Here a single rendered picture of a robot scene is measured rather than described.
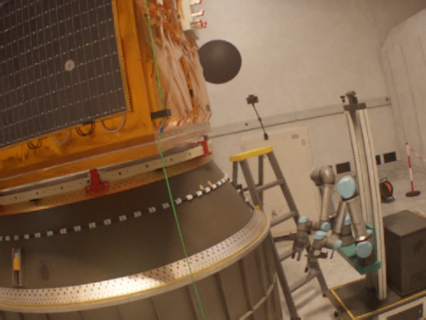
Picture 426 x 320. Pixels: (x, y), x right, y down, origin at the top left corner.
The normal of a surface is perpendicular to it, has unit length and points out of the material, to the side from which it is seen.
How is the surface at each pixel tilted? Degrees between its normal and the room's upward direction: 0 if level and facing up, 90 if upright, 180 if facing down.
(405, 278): 90
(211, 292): 90
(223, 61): 90
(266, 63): 90
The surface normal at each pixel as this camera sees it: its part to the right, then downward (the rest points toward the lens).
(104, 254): 0.17, -0.43
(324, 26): -0.07, 0.11
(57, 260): -0.04, -0.38
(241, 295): 0.80, -0.11
